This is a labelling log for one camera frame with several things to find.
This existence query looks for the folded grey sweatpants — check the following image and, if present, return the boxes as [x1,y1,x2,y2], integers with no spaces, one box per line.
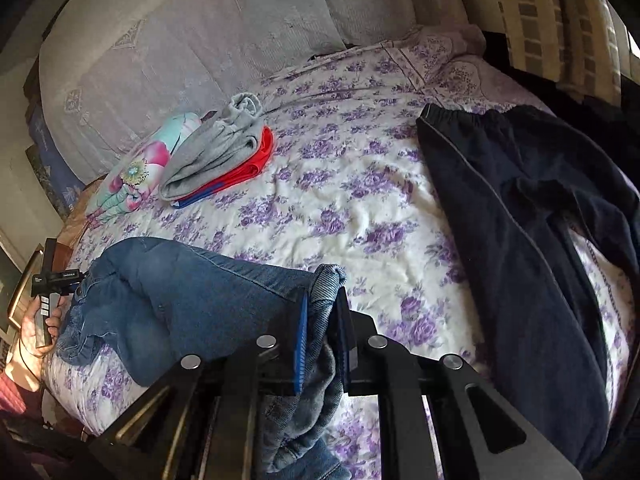
[158,92,264,202]

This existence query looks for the purple floral pillow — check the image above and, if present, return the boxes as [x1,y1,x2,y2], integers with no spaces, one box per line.
[382,25,550,114]

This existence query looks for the purple floral bed quilt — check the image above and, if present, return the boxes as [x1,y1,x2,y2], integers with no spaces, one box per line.
[44,44,637,478]

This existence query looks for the blue patterned cloth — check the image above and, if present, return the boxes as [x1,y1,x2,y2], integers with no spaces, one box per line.
[26,104,86,220]

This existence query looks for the folded red blue garment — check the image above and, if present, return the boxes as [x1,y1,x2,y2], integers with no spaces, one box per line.
[170,126,273,209]

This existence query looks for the blue denim jeans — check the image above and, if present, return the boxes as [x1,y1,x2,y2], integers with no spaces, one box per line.
[55,237,350,479]

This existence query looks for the folded teal floral blanket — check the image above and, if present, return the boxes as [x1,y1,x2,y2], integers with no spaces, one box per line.
[85,113,202,223]

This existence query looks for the beige checked curtain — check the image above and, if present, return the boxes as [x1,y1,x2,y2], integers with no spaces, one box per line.
[462,0,639,106]

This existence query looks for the dark navy track pants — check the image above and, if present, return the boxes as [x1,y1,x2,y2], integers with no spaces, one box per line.
[416,104,639,479]

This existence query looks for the white lace headboard cover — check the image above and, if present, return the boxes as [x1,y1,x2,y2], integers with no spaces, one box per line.
[38,0,421,187]

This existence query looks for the brown patterned pillow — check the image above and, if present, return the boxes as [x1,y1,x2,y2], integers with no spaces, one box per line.
[52,177,104,271]

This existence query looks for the person's left hand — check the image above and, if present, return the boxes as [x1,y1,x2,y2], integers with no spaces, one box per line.
[21,297,64,359]

